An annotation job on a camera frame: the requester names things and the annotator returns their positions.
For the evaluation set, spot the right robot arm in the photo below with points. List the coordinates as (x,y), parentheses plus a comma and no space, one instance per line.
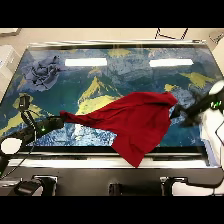
(203,104)

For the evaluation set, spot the grey-blue garment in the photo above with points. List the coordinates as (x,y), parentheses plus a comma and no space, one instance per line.
(43,75)

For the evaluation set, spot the white garment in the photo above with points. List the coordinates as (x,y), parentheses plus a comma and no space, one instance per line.
(211,133)

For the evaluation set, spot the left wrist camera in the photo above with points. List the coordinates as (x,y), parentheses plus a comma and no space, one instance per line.
(24,102)

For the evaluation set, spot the silver frame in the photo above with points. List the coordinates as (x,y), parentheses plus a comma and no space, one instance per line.
(100,163)

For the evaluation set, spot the red garment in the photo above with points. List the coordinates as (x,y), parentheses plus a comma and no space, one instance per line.
(140,120)

